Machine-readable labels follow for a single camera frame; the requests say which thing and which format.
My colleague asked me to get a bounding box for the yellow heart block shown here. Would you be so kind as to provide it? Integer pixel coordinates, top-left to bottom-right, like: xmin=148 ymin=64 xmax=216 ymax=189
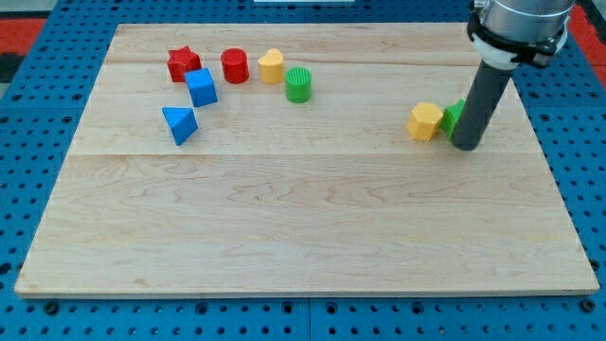
xmin=258 ymin=48 xmax=285 ymax=84

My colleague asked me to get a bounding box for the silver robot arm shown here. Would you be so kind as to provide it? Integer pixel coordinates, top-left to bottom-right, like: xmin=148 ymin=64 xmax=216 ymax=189
xmin=467 ymin=0 xmax=574 ymax=71

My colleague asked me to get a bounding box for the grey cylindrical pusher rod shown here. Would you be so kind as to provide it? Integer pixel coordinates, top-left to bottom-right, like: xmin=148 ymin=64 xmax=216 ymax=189
xmin=450 ymin=61 xmax=513 ymax=152

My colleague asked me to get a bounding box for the green cylinder block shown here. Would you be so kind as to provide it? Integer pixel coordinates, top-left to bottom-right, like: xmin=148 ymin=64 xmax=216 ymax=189
xmin=285 ymin=66 xmax=312 ymax=103

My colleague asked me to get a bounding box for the red cylinder block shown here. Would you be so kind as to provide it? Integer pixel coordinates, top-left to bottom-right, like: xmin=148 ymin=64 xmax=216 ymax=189
xmin=221 ymin=47 xmax=249 ymax=84

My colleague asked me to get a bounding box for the blue triangle block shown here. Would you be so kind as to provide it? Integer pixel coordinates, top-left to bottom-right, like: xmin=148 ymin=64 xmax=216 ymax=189
xmin=162 ymin=107 xmax=198 ymax=146

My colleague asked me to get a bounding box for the light wooden board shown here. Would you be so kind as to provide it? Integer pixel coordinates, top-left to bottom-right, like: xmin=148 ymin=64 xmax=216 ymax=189
xmin=15 ymin=23 xmax=599 ymax=299

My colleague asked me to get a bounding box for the blue cube block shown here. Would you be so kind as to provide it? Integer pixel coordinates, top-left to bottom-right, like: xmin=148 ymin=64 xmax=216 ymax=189
xmin=185 ymin=68 xmax=218 ymax=107

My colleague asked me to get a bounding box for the yellow hexagon block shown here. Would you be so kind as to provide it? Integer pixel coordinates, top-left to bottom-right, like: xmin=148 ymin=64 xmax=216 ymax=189
xmin=406 ymin=102 xmax=443 ymax=141

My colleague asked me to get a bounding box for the red star block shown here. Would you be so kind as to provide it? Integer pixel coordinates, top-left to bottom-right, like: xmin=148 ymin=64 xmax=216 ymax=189
xmin=167 ymin=45 xmax=202 ymax=82

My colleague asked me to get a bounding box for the green star block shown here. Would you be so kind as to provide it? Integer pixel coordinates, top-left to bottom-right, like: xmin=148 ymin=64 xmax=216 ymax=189
xmin=440 ymin=99 xmax=465 ymax=140

